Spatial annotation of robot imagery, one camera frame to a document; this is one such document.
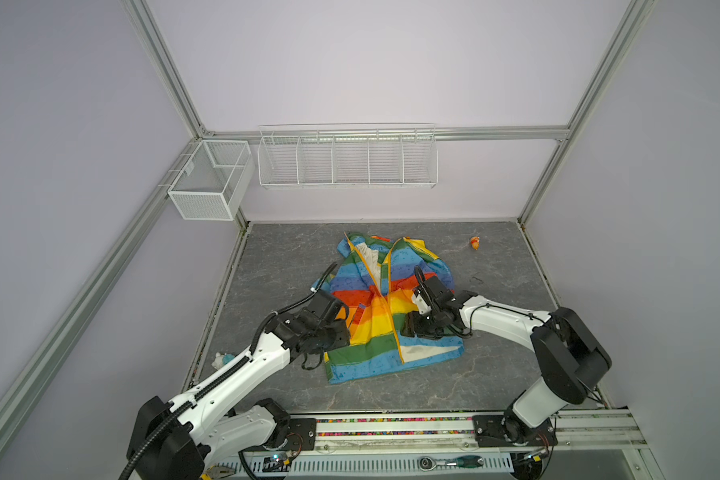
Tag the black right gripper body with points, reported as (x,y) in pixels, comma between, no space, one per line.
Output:
(424,325)

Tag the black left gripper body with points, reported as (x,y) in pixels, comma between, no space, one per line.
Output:
(332,337)

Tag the multicolour patchwork jacket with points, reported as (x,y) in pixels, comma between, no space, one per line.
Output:
(376,280)

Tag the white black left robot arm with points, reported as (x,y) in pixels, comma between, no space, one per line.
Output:
(183,437)

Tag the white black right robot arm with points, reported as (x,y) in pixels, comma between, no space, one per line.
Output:
(571,361)

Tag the white teal small toy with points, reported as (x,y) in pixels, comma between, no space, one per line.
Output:
(221,359)

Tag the green circuit board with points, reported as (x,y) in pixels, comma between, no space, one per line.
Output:
(277,463)

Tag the small white mesh basket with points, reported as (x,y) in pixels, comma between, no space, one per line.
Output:
(212,182)

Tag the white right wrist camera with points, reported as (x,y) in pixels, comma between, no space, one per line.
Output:
(421,304)

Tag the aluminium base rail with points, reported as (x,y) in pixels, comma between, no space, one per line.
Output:
(390,444)

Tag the green handled ratchet wrench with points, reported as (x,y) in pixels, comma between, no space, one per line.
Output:
(428,463)

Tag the long white wire basket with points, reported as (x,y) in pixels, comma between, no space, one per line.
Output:
(348,155)

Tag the yellow handled pliers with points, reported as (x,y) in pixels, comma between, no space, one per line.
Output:
(218,472)

